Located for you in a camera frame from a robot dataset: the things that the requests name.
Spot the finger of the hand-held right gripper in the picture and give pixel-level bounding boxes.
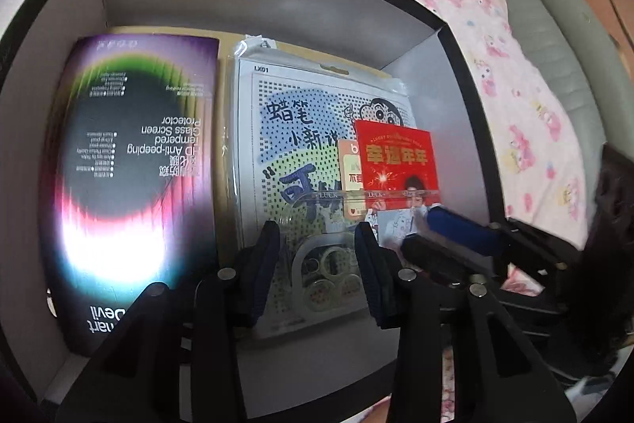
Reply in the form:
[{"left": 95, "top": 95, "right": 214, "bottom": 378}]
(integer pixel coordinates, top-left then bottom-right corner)
[
  {"left": 425, "top": 204, "right": 600, "bottom": 305},
  {"left": 400, "top": 235, "right": 501, "bottom": 287}
]

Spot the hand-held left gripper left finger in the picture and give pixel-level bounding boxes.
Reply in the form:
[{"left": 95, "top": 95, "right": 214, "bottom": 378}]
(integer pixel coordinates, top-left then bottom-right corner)
[{"left": 55, "top": 220, "right": 282, "bottom": 423}]

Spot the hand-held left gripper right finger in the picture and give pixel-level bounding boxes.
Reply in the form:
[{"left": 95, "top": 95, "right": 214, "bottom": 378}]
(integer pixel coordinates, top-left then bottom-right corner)
[{"left": 354, "top": 221, "right": 578, "bottom": 423}]

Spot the clear plastic case with rings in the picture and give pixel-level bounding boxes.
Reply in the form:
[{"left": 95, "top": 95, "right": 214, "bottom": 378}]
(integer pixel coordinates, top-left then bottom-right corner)
[{"left": 290, "top": 235, "right": 370, "bottom": 316}]

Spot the white photo card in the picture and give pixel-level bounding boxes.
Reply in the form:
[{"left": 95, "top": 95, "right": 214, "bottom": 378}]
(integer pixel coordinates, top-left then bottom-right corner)
[{"left": 376, "top": 206, "right": 428, "bottom": 250}]

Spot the orange printed card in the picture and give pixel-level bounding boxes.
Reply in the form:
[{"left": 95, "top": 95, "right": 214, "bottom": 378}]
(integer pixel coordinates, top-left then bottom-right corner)
[{"left": 338, "top": 140, "right": 365, "bottom": 220}]

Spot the red printed card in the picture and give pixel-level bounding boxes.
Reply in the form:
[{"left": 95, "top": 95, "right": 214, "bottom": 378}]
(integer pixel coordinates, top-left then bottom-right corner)
[{"left": 354, "top": 120, "right": 437, "bottom": 211}]

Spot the cartoon bead art kit packet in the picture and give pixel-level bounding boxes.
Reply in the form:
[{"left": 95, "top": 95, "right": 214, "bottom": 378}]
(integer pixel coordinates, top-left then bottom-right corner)
[{"left": 232, "top": 35, "right": 417, "bottom": 339}]

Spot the black screen protector box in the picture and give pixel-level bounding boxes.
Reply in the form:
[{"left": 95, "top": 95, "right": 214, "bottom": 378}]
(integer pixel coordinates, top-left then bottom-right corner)
[{"left": 38, "top": 35, "right": 221, "bottom": 357}]

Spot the grey sofa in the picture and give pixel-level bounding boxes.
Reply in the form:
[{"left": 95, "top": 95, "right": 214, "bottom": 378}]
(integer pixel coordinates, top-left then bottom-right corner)
[{"left": 453, "top": 0, "right": 625, "bottom": 156}]

